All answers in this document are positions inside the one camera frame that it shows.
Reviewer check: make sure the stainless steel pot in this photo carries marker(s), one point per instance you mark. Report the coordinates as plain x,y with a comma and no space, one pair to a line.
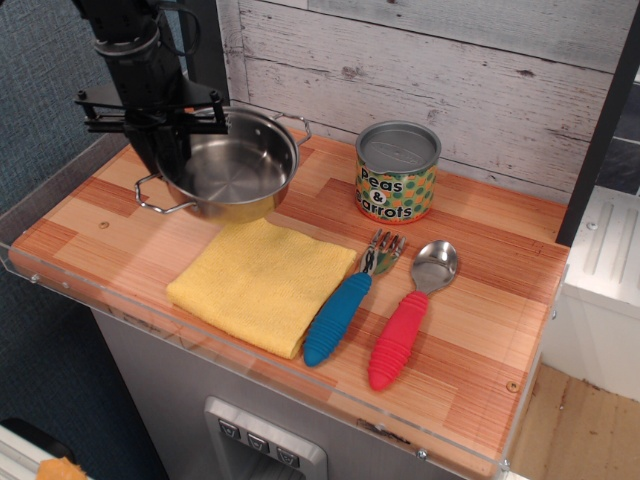
237,177

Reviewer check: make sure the yellow folded towel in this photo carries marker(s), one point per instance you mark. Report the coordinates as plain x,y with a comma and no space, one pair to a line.
262,284

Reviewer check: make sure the clear acrylic table guard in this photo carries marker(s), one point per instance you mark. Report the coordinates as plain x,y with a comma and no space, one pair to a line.
453,411

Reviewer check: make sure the orange object at corner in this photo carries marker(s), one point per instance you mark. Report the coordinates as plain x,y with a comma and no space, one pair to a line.
59,469

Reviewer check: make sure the black vertical post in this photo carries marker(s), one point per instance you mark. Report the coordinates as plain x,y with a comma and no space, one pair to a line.
612,109

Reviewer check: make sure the grey toy dispenser panel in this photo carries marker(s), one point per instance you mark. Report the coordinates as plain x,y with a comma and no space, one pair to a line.
249,447

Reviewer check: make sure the red handled spoon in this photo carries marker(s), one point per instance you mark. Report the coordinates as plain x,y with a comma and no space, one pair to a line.
433,269

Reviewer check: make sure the white toy sink unit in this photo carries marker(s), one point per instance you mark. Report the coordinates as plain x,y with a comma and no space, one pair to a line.
593,330

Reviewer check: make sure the blue handled fork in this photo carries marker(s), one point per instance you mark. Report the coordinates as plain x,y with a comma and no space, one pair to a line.
330,325

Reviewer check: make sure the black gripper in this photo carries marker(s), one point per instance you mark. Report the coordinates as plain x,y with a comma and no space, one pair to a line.
151,101

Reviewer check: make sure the peas and carrots can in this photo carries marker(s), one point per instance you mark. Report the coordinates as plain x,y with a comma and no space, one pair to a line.
397,163

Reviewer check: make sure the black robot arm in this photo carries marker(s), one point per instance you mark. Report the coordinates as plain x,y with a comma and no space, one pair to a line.
122,21

